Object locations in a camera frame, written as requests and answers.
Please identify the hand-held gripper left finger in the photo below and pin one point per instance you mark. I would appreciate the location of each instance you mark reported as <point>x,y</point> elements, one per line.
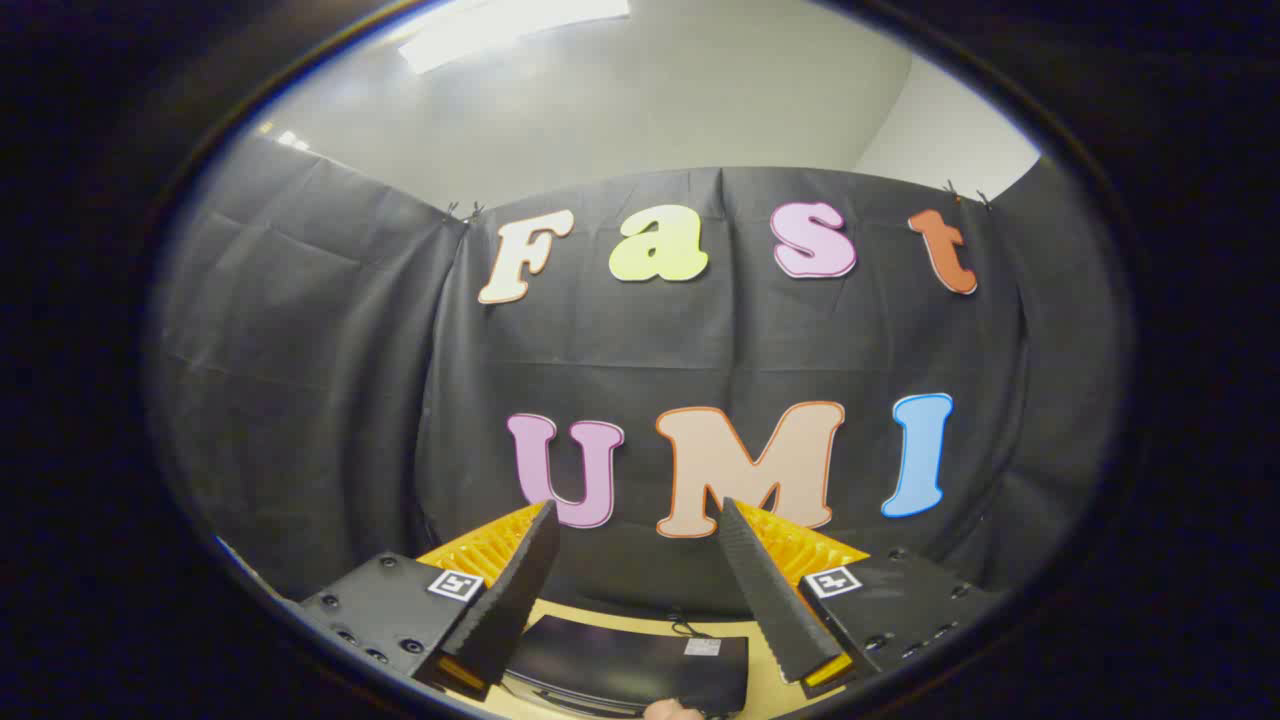
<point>515,590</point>

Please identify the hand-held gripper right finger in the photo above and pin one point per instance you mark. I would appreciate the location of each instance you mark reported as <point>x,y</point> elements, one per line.
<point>770,590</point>

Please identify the black toaster oven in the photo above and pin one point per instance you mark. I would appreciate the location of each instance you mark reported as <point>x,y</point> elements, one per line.
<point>620,660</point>

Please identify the black backdrop cloth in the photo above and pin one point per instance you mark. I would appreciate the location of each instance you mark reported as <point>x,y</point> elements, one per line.
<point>330,400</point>

